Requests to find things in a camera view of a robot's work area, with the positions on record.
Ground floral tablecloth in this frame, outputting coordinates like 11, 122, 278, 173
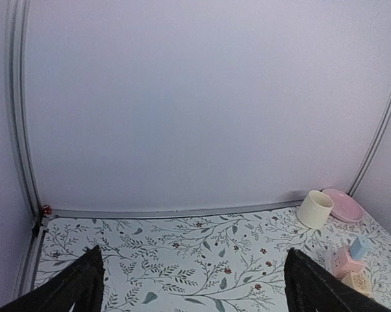
34, 207, 391, 311

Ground pink cube socket adapter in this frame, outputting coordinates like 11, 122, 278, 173
328, 245, 366, 280

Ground aluminium frame post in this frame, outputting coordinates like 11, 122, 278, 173
346, 51, 391, 198
3, 0, 42, 228

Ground pink plate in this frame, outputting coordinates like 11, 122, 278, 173
322, 188, 364, 223

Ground cream ribbed mug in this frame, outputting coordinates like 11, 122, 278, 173
296, 190, 334, 229

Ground right aluminium frame post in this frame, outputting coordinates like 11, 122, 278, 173
346, 51, 391, 198

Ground light blue small plug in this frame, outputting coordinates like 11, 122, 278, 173
349, 236, 371, 261

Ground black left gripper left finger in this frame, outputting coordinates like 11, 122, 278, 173
0, 246, 105, 312

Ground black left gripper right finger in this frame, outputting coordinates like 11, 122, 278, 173
284, 248, 390, 312

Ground small red object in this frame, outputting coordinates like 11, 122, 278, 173
42, 205, 52, 215

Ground beige dragon cube adapter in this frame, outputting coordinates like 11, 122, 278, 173
341, 270, 372, 298

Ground rear aluminium frame rail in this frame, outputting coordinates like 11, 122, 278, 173
42, 200, 303, 226

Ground left aluminium frame post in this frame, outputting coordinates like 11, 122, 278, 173
3, 0, 42, 228

